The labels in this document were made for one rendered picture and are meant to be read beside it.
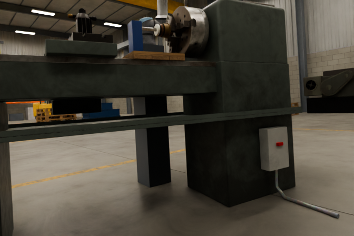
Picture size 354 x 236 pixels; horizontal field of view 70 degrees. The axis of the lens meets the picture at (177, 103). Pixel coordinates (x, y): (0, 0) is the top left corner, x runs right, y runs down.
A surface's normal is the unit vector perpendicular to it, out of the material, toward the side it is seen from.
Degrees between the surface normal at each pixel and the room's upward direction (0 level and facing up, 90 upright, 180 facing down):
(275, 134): 90
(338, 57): 90
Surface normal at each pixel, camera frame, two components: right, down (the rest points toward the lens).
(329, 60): -0.76, 0.04
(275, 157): 0.47, -0.03
